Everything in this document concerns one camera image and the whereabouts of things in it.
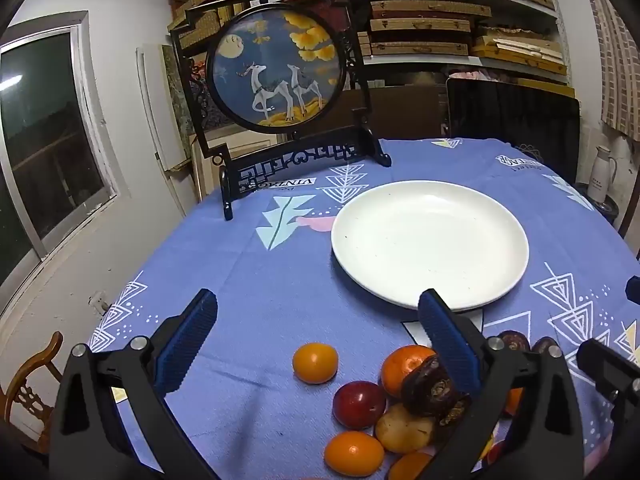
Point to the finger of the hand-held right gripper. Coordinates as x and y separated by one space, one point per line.
634 290
600 362

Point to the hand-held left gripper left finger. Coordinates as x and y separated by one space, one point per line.
189 342

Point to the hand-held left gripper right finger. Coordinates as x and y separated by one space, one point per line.
447 345

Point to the dark brown gold-patterned fruit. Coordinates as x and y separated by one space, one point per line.
454 414
514 342
544 345
427 390

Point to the orange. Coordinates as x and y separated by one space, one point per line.
513 401
354 452
410 467
315 362
400 367

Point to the red plum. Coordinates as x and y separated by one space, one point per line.
359 404

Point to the white round plate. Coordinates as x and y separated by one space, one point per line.
430 240

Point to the blue printed tablecloth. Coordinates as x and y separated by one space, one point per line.
250 285

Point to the yellow round fruit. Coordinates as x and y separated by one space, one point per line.
402 430

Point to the white thermos jug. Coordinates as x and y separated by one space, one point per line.
600 175

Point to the wooden chair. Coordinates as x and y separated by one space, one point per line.
30 385

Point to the black flat panel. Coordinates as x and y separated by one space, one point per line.
515 120

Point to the white framed canvas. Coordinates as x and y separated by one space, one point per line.
155 110

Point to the pink cloth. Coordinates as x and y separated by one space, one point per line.
472 74

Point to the white metal shelf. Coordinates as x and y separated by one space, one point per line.
425 61

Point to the round deer art screen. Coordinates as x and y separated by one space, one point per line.
275 67

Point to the shelf of wooden boxes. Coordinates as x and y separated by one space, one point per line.
420 25

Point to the dark red lacquer box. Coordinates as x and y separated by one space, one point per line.
345 17

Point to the white wall outlet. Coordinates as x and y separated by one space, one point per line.
99 303

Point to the aluminium frame window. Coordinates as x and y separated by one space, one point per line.
45 135

